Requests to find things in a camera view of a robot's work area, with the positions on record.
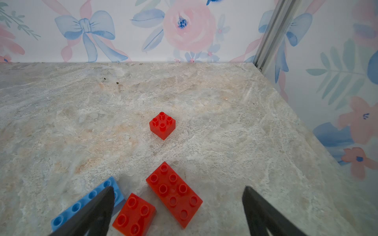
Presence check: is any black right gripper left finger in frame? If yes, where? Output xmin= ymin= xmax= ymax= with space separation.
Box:
xmin=50 ymin=186 xmax=115 ymax=236

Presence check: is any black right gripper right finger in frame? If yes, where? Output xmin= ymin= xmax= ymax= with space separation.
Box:
xmin=242 ymin=186 xmax=306 ymax=236

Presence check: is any red 2x2 lego brick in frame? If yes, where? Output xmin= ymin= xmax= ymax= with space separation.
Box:
xmin=112 ymin=193 xmax=156 ymax=236
xmin=149 ymin=112 xmax=176 ymax=140

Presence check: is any red 2x4 lego brick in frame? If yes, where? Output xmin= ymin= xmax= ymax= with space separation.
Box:
xmin=146 ymin=162 xmax=203 ymax=229

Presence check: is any blue 2x4 lego brick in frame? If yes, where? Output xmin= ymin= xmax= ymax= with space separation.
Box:
xmin=51 ymin=177 xmax=126 ymax=232

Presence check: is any aluminium corner post right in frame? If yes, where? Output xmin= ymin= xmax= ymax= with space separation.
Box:
xmin=253 ymin=0 xmax=301 ymax=73

